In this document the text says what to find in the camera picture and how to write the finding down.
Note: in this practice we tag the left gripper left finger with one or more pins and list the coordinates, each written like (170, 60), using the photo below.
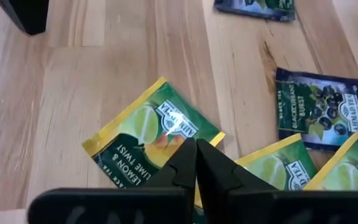
(154, 202)

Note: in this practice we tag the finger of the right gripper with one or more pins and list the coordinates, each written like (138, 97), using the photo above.
(26, 14)

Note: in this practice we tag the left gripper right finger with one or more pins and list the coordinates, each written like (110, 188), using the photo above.
(259, 205)

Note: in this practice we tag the lemon lime tea bag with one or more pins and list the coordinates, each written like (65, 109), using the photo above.
(272, 168)
(346, 168)
(141, 124)

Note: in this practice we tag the blackcurrant tea bag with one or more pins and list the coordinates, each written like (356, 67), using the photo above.
(253, 9)
(315, 105)

